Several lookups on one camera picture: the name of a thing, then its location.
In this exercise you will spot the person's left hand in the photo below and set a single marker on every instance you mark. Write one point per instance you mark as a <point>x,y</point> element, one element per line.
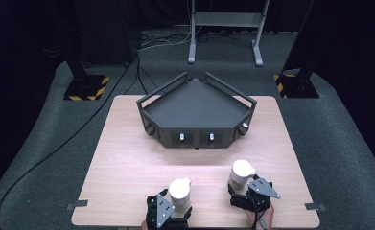
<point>143,225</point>

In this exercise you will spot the white lidded cup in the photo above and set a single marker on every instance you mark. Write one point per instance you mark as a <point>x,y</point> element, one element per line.
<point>241,172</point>
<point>179,190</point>

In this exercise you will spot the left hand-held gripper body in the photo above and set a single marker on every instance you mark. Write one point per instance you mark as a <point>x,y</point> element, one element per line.
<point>162,211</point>

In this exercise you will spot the dark grey corner shelf rack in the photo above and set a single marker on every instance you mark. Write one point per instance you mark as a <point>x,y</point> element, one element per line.
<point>194,105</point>

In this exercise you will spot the grey tape strip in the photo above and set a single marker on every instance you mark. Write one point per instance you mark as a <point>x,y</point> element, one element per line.
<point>77,204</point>
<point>315,206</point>

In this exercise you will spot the black stand with striped base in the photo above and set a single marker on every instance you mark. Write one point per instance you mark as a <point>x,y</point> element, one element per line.
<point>298,84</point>
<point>87,87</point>

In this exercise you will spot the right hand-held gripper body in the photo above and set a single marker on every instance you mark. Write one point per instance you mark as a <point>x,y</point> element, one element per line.
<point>258,191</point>

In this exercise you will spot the person's right hand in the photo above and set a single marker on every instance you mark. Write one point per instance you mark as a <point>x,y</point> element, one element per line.
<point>250,220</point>

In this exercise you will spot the grey metal stand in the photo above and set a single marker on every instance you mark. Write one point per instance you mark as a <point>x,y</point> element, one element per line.
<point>226,19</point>

